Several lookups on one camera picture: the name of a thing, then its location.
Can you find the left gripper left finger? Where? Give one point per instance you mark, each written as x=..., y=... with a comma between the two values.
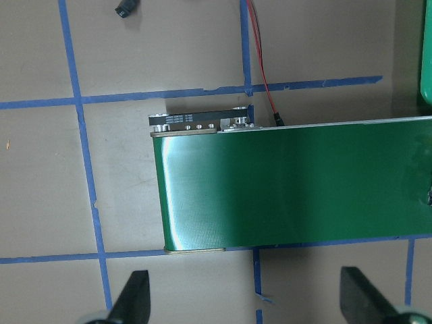
x=134, y=302

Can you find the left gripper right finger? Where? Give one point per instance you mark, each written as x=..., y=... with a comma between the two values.
x=362, y=302

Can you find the yellow push button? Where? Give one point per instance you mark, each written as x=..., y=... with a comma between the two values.
x=429, y=196

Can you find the green conveyor belt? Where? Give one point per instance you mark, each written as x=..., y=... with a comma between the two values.
x=294, y=184

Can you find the green plastic tray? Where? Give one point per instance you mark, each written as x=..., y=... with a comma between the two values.
x=425, y=86

